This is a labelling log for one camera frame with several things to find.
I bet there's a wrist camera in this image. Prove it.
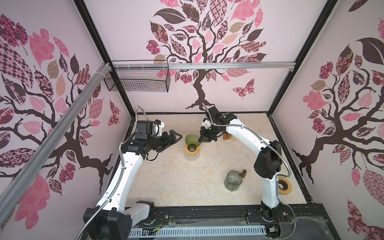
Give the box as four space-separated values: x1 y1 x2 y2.
153 120 165 137
202 119 212 129

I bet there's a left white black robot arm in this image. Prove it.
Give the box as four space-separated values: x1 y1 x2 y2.
76 120 183 240

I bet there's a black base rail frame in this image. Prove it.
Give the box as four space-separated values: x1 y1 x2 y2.
131 204 340 240

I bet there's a grey glass server with knob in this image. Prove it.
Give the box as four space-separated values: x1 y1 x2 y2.
224 170 247 192

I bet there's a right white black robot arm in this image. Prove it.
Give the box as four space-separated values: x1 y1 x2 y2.
199 107 283 222

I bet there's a wooden dripper ring stand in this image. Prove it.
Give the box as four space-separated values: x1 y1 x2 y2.
184 144 201 156

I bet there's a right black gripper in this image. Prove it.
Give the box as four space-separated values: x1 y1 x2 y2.
196 124 221 143

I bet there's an aluminium rail back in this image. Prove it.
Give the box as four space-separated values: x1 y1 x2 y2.
113 61 296 70

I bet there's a brown paper filter stack holder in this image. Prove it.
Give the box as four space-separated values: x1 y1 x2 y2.
223 133 233 142

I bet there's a black wire basket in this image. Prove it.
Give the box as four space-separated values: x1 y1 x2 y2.
104 60 171 93

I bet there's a right arm metal conduit cable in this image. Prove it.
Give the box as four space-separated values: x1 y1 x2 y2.
201 102 296 240

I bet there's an aluminium rail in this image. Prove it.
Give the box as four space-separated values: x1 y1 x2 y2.
113 61 296 70
1 63 111 224

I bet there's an aluminium rail left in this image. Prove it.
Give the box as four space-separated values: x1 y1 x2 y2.
1 63 111 224

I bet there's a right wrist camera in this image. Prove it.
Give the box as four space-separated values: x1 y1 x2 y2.
202 119 212 129

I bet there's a white slotted cable duct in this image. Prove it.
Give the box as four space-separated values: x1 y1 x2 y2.
128 226 267 240

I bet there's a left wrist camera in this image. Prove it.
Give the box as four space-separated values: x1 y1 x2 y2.
153 120 165 137

